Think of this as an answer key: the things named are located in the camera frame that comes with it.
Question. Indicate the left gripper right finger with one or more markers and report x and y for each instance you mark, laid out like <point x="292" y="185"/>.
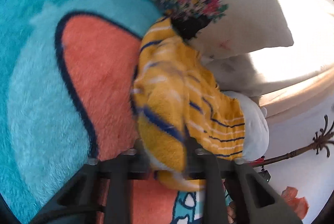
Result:
<point x="256" y="201"/>

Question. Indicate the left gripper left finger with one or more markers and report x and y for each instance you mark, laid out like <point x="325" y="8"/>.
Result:
<point x="100" y="192"/>

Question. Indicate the yellow striped small shirt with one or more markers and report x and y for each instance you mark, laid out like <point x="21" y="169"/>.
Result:
<point x="176" y="98"/>

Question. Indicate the red cushion at bedside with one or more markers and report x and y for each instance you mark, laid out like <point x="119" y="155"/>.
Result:
<point x="299" y="205"/>

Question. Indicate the light grey plush pillow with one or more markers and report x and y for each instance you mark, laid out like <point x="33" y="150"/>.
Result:
<point x="256" y="127"/>

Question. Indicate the dark metal headboard ornament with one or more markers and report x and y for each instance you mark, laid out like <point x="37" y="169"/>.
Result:
<point x="321" y="140"/>

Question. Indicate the beige star curtain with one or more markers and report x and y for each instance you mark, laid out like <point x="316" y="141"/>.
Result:
<point x="281" y="76"/>

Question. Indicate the teal fleece cartoon blanket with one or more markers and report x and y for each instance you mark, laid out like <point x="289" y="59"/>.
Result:
<point x="67" y="69"/>

